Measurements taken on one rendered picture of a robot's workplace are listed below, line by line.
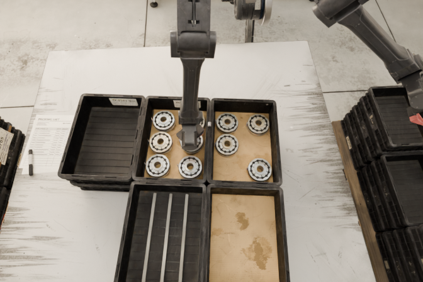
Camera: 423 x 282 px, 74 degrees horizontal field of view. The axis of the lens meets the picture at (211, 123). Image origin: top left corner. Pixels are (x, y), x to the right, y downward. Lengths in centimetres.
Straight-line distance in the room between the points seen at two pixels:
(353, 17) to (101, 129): 112
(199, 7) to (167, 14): 241
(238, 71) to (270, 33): 129
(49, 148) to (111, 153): 39
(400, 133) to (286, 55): 84
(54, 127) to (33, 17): 198
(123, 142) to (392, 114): 162
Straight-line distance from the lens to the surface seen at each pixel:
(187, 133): 101
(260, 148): 130
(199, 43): 67
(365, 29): 83
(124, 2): 329
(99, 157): 136
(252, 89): 161
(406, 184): 205
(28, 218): 156
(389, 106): 211
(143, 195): 125
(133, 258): 122
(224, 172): 124
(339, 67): 283
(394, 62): 98
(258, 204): 122
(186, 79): 78
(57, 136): 164
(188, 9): 67
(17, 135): 233
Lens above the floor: 202
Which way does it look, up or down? 63 degrees down
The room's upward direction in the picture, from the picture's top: straight up
